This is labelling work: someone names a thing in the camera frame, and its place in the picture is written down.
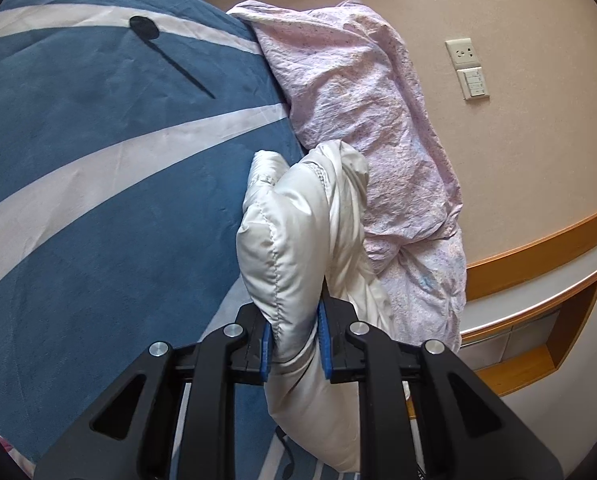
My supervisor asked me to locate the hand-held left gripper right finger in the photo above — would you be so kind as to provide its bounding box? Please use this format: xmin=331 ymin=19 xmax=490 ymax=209
xmin=317 ymin=296 xmax=564 ymax=480

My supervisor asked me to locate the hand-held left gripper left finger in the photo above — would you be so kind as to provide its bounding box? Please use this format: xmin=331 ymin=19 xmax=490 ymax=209
xmin=33 ymin=302 xmax=274 ymax=480

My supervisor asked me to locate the white puffer jacket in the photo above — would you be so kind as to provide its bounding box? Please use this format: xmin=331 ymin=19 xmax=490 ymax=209
xmin=236 ymin=140 xmax=412 ymax=473

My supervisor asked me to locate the wooden bedside niche shelf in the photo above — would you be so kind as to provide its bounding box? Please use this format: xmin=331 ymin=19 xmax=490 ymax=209
xmin=459 ymin=264 xmax=597 ymax=398

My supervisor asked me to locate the pink floral duvet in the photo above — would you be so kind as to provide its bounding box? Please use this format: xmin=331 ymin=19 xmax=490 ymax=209
xmin=226 ymin=0 xmax=468 ymax=356

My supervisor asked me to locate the blue white striped bed sheet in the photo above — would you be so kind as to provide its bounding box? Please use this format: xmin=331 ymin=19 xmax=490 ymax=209
xmin=0 ymin=0 xmax=309 ymax=480

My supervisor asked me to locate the wooden wall panel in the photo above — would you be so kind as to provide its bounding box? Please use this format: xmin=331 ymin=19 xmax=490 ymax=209
xmin=466 ymin=205 xmax=597 ymax=302

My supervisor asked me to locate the white light switch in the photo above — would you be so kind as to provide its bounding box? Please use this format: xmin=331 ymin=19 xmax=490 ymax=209
xmin=456 ymin=66 xmax=491 ymax=102

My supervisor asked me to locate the white wall socket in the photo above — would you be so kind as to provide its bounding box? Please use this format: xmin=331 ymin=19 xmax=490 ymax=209
xmin=445 ymin=37 xmax=481 ymax=70

